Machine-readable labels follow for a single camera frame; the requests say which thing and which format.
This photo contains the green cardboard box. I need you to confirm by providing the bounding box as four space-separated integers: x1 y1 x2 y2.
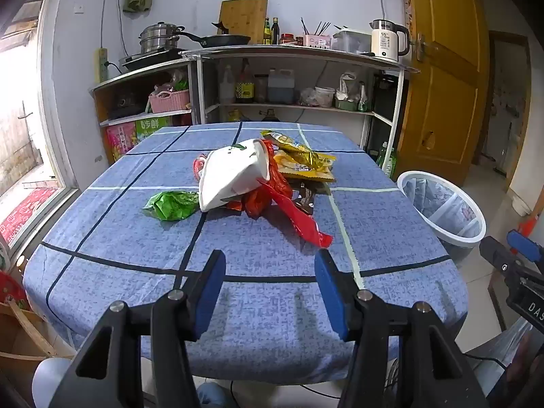
135 116 173 140

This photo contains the white metal shelf rack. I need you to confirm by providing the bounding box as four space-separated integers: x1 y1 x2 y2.
183 45 421 149

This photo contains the pink plastic basket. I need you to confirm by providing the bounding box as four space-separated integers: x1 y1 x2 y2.
148 89 190 114

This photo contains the green plastic floor bottle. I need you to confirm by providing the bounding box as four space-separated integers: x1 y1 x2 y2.
376 142 398 179

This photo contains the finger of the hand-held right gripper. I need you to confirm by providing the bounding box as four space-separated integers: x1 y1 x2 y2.
507 229 544 264
479 236 521 275

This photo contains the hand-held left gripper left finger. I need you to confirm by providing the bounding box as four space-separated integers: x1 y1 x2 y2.
49 250 227 408

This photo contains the yellow wooden door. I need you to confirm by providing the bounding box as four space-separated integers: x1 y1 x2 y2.
393 0 489 185

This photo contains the yellow label sauce bottle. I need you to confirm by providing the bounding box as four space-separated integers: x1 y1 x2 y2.
236 58 256 103

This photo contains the bundle of chopsticks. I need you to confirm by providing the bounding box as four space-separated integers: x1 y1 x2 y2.
301 17 332 35

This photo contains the black induction cooker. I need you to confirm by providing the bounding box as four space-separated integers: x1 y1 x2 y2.
119 49 188 69

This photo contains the white electric kettle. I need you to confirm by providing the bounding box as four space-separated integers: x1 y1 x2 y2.
369 19 411 63

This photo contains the pink cardboard box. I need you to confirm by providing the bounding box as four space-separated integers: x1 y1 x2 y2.
106 121 139 162

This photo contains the blue checked tablecloth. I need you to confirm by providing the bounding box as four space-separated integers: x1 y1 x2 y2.
22 121 470 385

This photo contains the wooden shelf cabinet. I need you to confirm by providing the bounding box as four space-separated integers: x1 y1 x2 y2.
89 57 197 162

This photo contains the clear plastic container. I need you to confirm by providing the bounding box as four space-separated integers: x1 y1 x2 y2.
331 29 372 54

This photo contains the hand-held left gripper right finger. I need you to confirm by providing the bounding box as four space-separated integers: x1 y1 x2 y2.
314 249 485 408

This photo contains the yellow chip bag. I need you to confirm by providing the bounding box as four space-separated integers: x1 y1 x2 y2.
278 167 336 184

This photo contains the white plastic bag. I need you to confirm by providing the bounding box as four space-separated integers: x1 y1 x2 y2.
336 73 362 103

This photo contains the black frying pan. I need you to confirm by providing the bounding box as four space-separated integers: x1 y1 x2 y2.
176 30 252 48

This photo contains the green foil wrapper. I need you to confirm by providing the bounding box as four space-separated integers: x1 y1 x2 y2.
143 190 200 222

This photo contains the red patterned mat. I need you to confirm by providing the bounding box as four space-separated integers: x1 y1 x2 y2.
0 187 60 243

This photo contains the clear plastic bin liner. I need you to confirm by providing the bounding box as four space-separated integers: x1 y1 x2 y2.
402 176 479 236

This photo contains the steel steamer pot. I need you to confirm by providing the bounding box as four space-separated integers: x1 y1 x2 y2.
139 22 185 54

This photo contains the white trash bin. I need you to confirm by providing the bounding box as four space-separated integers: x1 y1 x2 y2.
396 170 487 264

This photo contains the yellow green snack packet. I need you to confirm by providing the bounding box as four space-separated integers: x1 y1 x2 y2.
273 152 337 173

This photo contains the clear plastic bottle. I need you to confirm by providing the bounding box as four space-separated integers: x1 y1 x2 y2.
219 65 236 103

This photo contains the wooden cutting board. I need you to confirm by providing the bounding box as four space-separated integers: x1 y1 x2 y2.
218 0 269 45

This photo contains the brown snack wrapper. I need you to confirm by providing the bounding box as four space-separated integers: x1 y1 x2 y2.
293 181 316 215

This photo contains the golden foil wrapper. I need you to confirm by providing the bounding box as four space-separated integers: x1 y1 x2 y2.
260 130 319 167

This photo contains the white plastic tub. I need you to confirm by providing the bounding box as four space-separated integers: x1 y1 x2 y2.
313 86 336 108

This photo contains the long red wrapper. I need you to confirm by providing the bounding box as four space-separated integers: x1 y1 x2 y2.
257 178 334 248

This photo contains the orange-red wrapper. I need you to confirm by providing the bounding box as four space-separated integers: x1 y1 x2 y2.
243 166 295 220

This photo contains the plastic jug dark liquid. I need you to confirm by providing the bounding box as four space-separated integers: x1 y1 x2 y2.
267 69 296 103

